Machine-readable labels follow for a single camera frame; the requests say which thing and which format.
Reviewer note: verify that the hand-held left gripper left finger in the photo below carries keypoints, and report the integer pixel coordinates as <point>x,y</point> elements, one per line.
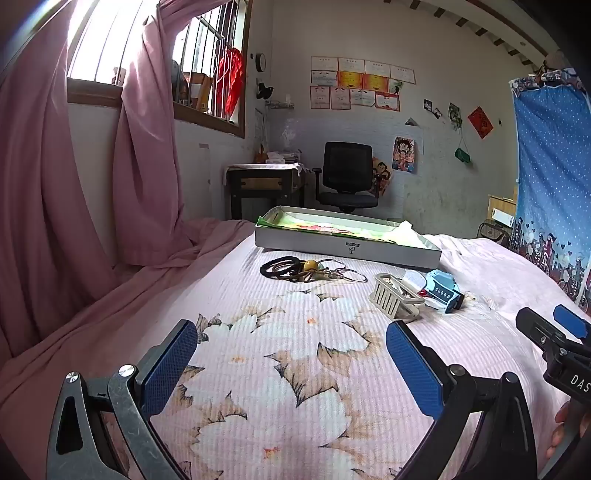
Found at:
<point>168,364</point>

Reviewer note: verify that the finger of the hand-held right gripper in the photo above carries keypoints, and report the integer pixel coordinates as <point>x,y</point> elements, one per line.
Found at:
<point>571,321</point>
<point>538,327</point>

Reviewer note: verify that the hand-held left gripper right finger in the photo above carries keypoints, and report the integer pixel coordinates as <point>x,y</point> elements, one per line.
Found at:
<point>413,369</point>

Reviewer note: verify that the beige hair claw clip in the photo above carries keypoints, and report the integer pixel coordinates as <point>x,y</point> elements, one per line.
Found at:
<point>392,295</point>

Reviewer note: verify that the light blue watch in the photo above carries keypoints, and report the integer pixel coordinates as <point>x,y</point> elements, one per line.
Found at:
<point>441,288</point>

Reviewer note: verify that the white cardboard box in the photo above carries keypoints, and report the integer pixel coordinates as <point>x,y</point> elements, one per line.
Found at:
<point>323,244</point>

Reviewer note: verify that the person's right hand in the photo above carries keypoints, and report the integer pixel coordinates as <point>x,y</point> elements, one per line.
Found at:
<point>559,431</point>

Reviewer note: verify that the clear plastic bag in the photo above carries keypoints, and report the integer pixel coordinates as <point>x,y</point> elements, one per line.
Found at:
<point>412,280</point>

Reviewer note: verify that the pink blanket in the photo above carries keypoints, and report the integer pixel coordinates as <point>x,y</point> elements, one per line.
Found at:
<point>92,314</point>

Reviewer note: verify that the silver bangle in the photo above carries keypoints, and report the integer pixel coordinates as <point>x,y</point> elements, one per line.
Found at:
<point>355,280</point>
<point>323,263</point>

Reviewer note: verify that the floral pink bedsheet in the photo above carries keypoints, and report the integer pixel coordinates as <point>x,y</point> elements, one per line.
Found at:
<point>300,369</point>

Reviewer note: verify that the wooden cabinet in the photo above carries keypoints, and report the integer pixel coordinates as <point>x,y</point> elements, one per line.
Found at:
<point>502,205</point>

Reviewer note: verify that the blue printed curtain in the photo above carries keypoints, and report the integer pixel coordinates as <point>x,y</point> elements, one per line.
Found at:
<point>549,175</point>

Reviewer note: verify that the green hanging bag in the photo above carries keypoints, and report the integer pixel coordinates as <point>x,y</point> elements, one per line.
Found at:
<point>462,155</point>

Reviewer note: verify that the orange cartoon poster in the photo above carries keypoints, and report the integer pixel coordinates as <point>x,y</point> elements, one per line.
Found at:
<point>381,177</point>

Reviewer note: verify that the pink curtain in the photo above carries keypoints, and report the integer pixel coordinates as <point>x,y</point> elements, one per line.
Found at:
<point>41,184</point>
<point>147,161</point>

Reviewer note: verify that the dark wooden desk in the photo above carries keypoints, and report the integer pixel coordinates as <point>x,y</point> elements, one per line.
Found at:
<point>263,177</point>

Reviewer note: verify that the red diamond paper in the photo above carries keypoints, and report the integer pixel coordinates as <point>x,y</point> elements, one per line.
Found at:
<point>480,122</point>

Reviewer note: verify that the black office chair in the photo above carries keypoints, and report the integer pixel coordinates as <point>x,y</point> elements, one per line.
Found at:
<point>347,166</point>

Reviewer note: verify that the cartoon figure poster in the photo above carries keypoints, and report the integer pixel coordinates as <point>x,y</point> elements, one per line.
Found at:
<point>403,154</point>

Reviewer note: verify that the stack of books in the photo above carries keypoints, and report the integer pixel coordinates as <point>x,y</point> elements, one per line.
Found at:
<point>279,157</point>

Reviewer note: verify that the red hanging cloth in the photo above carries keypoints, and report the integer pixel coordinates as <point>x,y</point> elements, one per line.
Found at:
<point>230,78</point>

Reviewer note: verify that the barred window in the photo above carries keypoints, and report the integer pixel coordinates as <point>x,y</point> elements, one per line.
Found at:
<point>106,41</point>

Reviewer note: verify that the small wall photo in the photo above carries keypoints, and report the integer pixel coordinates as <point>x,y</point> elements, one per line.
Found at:
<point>432,108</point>
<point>455,115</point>

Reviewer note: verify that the white wall paper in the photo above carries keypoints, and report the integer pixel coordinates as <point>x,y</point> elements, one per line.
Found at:
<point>418,134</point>

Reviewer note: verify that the group of wall certificates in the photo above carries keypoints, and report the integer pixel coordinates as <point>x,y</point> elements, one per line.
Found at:
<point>362,83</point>

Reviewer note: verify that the round wall clock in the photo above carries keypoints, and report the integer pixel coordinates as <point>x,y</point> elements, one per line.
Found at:
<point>261,62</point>

